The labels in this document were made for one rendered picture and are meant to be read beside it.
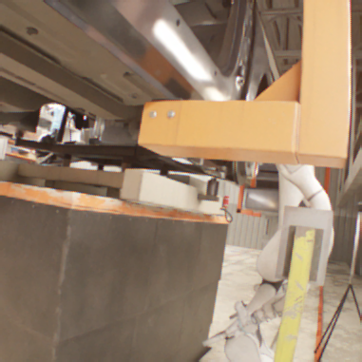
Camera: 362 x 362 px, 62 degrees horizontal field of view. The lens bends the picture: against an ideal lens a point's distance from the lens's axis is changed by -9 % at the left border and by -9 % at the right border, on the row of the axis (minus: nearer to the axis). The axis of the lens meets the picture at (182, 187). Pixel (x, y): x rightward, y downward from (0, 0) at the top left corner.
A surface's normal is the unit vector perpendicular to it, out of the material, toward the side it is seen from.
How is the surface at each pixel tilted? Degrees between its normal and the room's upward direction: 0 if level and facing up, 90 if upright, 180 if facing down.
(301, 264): 90
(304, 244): 90
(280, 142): 90
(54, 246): 90
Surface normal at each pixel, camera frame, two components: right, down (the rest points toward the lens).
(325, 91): -0.41, -0.13
